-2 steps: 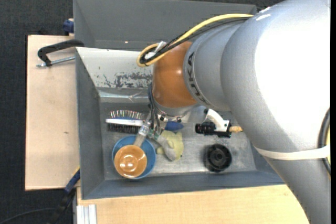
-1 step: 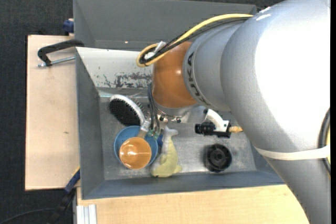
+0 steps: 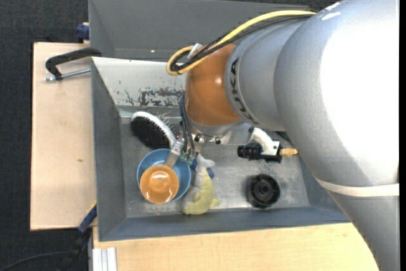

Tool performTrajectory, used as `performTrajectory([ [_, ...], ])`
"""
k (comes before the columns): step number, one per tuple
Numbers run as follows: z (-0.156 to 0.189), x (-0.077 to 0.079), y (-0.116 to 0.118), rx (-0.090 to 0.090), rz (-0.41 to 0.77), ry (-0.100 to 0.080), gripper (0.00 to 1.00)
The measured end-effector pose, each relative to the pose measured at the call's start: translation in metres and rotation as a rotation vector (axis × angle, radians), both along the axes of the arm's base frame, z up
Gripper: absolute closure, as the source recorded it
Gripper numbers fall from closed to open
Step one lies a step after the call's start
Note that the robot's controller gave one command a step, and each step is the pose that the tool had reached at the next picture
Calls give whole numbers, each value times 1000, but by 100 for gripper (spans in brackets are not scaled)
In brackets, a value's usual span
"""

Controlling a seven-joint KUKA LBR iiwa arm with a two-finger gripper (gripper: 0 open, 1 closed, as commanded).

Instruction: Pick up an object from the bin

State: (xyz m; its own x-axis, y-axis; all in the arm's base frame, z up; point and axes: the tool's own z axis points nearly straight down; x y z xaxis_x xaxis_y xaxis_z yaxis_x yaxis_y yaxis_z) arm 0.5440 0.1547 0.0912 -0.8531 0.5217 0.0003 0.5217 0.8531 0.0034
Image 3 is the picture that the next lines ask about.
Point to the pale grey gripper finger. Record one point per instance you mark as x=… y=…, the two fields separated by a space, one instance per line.
x=175 y=153

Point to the blue bowl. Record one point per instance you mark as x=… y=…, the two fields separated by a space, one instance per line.
x=151 y=159

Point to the black and white hairbrush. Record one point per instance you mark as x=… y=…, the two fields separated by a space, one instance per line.
x=148 y=131

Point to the orange translucent cup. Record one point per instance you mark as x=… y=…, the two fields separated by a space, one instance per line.
x=158 y=185

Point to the grey metal bin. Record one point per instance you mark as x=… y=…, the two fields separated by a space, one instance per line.
x=231 y=168

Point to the yellow and white toy animal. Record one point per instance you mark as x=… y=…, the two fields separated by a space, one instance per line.
x=203 y=193

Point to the black round ribbed cap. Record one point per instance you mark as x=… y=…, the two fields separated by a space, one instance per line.
x=264 y=191

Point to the pale wood board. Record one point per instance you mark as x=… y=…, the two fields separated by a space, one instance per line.
x=60 y=136

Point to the black cylinder on white bracket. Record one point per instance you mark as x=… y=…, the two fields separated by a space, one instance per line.
x=264 y=144

